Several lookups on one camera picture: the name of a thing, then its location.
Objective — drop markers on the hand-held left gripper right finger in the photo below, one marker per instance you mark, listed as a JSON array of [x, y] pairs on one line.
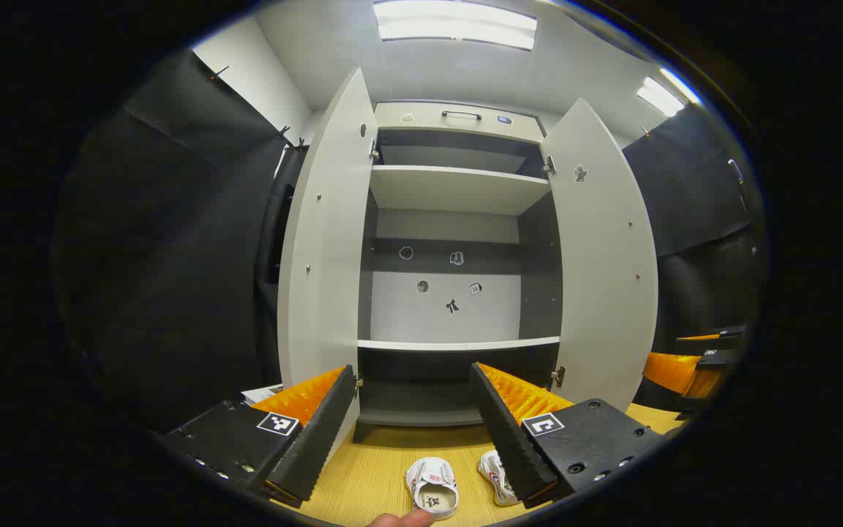
[[506, 432]]

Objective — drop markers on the ceiling light panel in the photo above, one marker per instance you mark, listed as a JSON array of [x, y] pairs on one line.
[[681, 84], [659, 96], [454, 22]]

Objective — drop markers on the white shoe cabinet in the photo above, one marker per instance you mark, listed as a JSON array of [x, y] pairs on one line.
[[458, 190]]

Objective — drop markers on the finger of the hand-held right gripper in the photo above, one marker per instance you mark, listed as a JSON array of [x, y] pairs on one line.
[[670, 369], [729, 337]]

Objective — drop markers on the white shoe cabinet door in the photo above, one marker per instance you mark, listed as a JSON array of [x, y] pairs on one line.
[[326, 256], [604, 278]]

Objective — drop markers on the white yellow-soled shoe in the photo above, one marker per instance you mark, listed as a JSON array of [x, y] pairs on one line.
[[491, 468], [432, 476]]

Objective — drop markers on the white portrait cover book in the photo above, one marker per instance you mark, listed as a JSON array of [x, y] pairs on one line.
[[262, 394]]

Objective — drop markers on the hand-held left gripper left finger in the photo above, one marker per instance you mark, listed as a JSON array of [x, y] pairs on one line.
[[319, 432]]

